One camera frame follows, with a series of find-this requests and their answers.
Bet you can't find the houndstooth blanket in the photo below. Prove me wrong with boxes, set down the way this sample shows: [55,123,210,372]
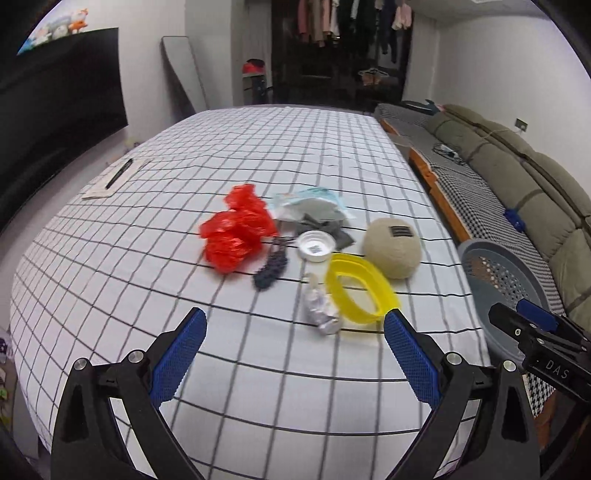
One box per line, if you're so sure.
[374,102,573,418]

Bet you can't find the hanging clothes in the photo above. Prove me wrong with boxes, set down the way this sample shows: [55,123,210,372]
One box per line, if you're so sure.
[295,0,414,65]

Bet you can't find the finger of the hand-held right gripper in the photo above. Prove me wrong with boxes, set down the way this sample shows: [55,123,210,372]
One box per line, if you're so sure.
[516,298,591,344]
[488,302,539,347]

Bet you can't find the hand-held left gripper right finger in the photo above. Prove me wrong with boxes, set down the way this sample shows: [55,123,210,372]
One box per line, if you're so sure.
[383,308,541,480]

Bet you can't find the black television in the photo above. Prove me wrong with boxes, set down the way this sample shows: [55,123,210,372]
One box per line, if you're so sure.
[0,27,129,232]

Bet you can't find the white round lid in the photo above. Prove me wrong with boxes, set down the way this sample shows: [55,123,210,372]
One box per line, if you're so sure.
[296,230,334,263]

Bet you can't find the black pen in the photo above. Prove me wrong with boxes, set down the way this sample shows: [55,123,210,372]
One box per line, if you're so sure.
[105,158,134,190]

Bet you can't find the black stand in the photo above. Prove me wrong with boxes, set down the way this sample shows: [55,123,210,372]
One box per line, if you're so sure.
[242,74,273,108]

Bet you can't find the colourful plush toys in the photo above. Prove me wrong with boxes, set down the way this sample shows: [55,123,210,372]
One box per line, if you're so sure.
[18,7,93,56]

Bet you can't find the beige ball with black label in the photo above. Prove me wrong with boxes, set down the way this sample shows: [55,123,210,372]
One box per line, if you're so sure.
[361,218,423,280]

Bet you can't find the crumpled clear plastic wrap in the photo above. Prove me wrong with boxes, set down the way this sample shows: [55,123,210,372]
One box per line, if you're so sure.
[302,273,342,335]

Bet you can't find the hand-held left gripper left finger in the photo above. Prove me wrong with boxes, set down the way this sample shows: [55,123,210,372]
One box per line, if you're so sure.
[51,308,207,480]

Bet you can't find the white paper sheet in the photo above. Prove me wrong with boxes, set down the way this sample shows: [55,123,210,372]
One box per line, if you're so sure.
[82,157,153,200]

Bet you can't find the yellow plastic ring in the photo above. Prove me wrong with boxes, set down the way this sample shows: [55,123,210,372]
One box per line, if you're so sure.
[325,253,400,328]

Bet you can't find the clear plastic packet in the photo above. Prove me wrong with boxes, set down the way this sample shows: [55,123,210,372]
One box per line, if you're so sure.
[270,187,354,232]

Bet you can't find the red plastic bag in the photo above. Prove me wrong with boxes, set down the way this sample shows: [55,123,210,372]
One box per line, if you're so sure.
[199,184,279,276]

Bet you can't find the clothes hanger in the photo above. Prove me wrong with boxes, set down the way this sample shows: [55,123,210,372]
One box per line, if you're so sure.
[358,67,391,87]

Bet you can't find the grey perforated plastic basket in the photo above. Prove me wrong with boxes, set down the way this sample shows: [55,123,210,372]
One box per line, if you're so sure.
[457,239,552,337]

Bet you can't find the white power strip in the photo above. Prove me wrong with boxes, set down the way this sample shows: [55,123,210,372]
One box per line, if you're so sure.
[431,143,467,163]

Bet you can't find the dark blue cloth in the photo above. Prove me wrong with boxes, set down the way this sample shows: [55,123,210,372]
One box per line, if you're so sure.
[404,98,444,116]

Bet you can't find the grey cloth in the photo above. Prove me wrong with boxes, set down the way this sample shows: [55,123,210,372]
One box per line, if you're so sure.
[291,215,356,252]

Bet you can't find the white checked tablecloth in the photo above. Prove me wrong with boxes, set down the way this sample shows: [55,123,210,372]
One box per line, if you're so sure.
[9,105,492,480]

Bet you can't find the dark open wardrobe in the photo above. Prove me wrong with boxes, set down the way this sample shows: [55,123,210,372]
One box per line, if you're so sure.
[270,0,414,114]

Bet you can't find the dark blue scrunchie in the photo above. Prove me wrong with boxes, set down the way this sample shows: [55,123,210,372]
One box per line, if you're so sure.
[252,237,296,292]

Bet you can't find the olive green sofa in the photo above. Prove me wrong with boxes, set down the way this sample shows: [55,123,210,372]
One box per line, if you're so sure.
[425,104,591,319]

